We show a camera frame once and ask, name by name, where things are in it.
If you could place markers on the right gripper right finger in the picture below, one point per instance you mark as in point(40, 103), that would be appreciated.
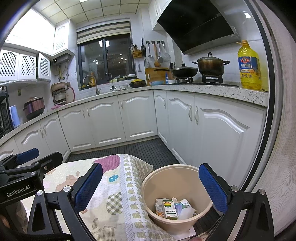
point(231, 200)

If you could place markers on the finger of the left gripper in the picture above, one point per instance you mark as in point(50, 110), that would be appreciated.
point(26, 156)

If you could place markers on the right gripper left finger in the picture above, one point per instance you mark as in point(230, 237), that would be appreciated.
point(55, 216)

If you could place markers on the white plastic bag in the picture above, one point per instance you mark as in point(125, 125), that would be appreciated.
point(184, 210)

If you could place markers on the beige plastic trash bin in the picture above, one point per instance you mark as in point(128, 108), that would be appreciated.
point(181, 182)

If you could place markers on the kitchen faucet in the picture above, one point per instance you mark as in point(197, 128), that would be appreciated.
point(91, 81)

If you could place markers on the white lower kitchen cabinets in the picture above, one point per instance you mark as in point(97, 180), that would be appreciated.
point(196, 128)

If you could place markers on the kitchen window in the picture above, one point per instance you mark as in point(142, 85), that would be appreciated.
point(105, 59)

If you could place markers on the purple rice cooker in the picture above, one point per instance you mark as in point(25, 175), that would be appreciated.
point(34, 107)

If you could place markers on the patterned table cloth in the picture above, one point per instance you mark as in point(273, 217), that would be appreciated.
point(116, 210)

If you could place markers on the colourful small carton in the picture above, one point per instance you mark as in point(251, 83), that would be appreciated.
point(169, 210)

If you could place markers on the yellow black casserole pot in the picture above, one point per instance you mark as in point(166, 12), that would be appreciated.
point(136, 83)

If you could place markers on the gas stove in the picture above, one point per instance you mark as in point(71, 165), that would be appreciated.
point(206, 80)

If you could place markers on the wooden cutting board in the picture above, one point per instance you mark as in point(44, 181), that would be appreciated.
point(157, 76)

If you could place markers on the dark stock pot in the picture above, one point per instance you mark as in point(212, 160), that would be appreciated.
point(210, 65)

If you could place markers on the yellow cooking oil bottle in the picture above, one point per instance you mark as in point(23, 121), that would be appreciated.
point(249, 67)

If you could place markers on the black wok with lid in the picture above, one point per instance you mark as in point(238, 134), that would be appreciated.
point(181, 72)

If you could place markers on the black range hood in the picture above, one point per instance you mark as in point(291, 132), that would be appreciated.
point(196, 26)

